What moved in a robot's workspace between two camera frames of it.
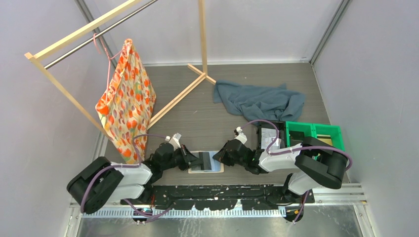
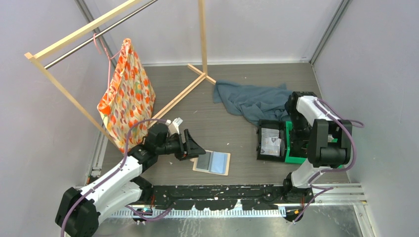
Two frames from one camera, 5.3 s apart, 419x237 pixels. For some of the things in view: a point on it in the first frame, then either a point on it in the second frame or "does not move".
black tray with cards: x=267 y=133 does not move
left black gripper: x=189 y=157 to x=192 y=147
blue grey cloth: x=259 y=103 does not move
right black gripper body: x=227 y=155 to x=302 y=130
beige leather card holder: x=208 y=164 does not move
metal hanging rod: x=103 y=32 does not move
